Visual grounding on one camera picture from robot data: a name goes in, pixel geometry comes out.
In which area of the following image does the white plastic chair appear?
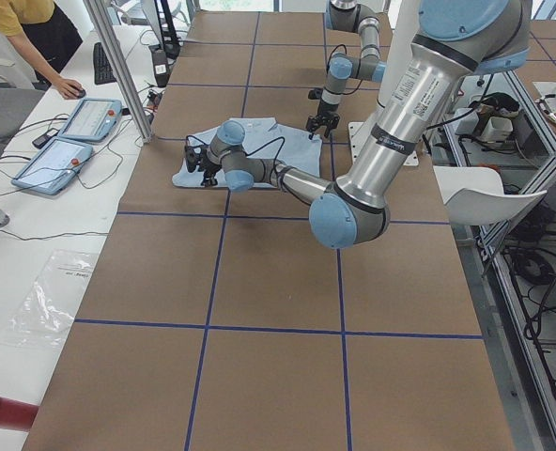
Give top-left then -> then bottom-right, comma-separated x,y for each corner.
433,166 -> 547,226

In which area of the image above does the aluminium frame post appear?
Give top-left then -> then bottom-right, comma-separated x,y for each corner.
84,0 -> 152,144

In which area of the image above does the light blue striped shirt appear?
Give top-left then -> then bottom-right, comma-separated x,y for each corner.
172,117 -> 323,188

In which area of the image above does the red cylinder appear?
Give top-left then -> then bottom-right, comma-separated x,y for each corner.
0,397 -> 39,432

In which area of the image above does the person's forearm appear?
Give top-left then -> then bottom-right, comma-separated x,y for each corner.
7,32 -> 61,86

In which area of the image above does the black keyboard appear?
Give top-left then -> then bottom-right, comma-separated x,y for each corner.
92,42 -> 116,86

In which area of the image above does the lower blue teach pendant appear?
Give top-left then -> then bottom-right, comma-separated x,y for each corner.
11,138 -> 93,195

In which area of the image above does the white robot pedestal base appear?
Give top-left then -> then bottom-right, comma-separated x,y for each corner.
347,119 -> 420,167

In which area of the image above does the clear plastic bag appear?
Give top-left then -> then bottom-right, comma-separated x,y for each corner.
3,250 -> 99,350

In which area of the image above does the upper blue teach pendant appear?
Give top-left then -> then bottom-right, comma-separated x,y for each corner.
57,98 -> 122,143

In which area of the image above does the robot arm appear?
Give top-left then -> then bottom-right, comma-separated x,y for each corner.
201,1 -> 532,249
305,1 -> 386,136

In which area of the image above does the blue teach pendant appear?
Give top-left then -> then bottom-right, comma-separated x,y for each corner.
11,138 -> 93,195
57,98 -> 122,143

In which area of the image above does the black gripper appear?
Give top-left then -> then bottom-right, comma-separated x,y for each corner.
199,150 -> 222,187
305,99 -> 340,139

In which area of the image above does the person's hand on mouse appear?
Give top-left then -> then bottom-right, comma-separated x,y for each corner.
52,77 -> 83,100

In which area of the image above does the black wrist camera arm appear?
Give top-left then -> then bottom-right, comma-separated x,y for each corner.
307,87 -> 323,100
184,145 -> 207,173

